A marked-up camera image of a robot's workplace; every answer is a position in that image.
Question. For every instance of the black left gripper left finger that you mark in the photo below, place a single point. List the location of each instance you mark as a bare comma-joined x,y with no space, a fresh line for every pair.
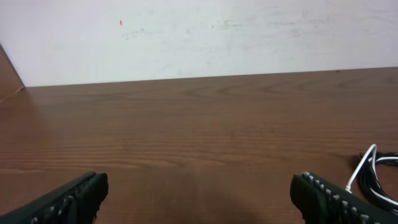
76,202

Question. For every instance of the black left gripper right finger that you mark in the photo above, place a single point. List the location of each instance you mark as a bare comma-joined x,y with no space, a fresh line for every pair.
322,202

